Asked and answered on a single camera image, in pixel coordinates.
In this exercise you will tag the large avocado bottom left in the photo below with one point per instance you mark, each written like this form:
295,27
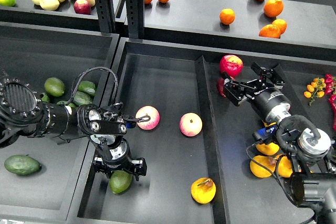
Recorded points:
22,165

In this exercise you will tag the avocado far left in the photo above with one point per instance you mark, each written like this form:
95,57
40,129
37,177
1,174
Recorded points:
45,97

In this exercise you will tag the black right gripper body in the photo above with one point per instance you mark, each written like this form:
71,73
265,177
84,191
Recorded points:
270,104

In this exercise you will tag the pink apple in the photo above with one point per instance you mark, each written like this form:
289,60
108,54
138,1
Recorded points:
149,116
190,124

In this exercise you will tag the avocado top right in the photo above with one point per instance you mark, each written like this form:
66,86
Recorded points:
87,87

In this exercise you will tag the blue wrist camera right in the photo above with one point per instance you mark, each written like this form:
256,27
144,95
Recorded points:
264,133

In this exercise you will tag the black tray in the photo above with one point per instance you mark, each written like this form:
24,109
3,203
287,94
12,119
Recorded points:
180,79
32,54

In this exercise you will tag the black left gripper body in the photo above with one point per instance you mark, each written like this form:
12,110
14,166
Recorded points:
120,159

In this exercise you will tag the orange shelf front right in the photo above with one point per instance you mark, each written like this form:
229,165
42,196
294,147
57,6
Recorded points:
270,31

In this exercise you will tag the black shelf post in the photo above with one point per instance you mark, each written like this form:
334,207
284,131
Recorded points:
135,18
106,16

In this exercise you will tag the black shelf post left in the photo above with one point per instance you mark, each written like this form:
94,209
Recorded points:
106,16

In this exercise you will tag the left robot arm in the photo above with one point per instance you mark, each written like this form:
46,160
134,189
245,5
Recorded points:
23,114

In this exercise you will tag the red apple upper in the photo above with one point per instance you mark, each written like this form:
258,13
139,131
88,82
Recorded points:
231,64

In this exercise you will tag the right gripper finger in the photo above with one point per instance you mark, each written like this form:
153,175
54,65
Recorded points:
238,92
269,80

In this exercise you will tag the green avocado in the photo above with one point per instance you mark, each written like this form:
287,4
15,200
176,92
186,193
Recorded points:
120,181

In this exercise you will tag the pale yellow pear front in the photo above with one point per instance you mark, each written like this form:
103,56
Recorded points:
49,4

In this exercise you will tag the avocado centre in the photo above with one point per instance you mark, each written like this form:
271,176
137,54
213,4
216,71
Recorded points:
72,105

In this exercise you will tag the orange shelf small right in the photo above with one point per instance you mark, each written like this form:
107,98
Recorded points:
281,24

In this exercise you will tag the pink apple left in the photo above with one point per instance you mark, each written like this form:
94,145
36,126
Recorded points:
149,116

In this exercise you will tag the dark red apple lower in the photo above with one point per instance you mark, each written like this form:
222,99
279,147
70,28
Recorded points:
220,86

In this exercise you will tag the red chili peppers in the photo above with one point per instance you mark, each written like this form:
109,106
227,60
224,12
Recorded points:
330,89

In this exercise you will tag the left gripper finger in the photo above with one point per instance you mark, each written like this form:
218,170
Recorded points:
100,167
137,168

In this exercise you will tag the black tray divider right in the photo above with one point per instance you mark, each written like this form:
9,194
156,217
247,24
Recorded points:
320,112

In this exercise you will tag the black shelf post right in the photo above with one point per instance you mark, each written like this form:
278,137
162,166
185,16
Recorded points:
135,18

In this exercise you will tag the pink apple right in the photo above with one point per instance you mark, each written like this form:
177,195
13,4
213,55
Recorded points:
190,124

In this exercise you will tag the orange shelf centre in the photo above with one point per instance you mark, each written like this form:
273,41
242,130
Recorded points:
227,16

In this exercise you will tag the avocado middle right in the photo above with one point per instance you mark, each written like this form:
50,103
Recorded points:
82,98

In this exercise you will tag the red apple on shelf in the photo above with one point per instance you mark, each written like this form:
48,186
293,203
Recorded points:
82,7

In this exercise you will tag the black left tray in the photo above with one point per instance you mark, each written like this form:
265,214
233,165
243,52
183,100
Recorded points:
32,54

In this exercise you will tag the orange cherry tomato bunch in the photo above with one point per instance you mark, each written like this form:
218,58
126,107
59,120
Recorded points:
315,90

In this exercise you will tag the large orange shelf right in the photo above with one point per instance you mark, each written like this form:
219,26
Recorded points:
273,8

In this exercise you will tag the black middle tray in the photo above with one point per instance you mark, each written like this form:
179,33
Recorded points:
180,79

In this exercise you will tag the avocado top left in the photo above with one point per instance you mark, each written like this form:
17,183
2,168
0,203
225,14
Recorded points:
54,87

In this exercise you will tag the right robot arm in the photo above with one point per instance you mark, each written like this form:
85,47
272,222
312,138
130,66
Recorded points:
309,149

